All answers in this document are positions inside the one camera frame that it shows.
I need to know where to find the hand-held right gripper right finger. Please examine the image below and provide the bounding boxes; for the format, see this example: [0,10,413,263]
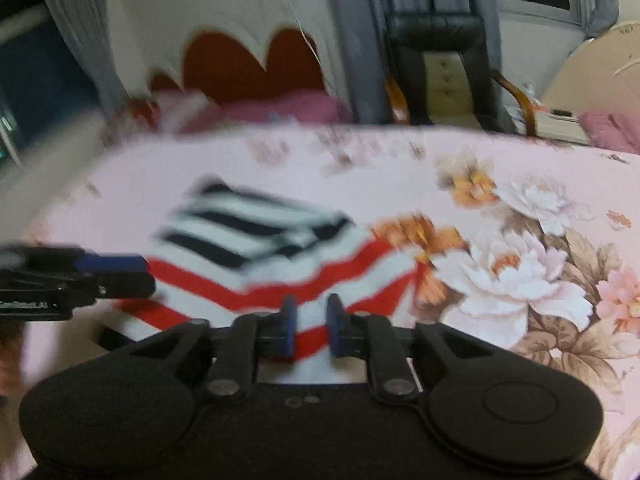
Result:
[325,293,483,407]

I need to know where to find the black leather wooden armchair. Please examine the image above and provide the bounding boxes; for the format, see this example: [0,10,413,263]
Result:
[381,11,540,137]

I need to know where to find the dark blue cabinet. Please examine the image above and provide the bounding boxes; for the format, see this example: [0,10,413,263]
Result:
[0,4,103,168]

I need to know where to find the pink floral bed sheet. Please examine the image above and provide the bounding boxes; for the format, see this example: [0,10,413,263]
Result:
[20,124,640,480]

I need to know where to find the pink cloth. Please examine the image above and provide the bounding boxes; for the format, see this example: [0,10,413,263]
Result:
[579,109,640,154]

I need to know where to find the white black red striped sweater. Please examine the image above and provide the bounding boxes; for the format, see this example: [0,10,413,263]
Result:
[100,176,427,386]

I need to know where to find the white and red scalloped headboard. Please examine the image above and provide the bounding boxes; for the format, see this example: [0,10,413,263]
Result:
[104,0,352,107]

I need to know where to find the magenta pillow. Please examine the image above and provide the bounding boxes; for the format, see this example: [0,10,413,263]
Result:
[210,89,353,128]

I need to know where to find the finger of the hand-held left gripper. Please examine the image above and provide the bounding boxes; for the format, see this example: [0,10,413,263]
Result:
[75,254,150,272]
[96,270,157,300]

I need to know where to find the white box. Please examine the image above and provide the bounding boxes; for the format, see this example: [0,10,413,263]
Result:
[534,106,592,144]

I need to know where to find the red patterned pillow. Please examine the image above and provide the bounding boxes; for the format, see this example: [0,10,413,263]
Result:
[102,91,211,136]

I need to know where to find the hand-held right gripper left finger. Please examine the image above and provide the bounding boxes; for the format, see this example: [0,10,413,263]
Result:
[127,294,299,402]

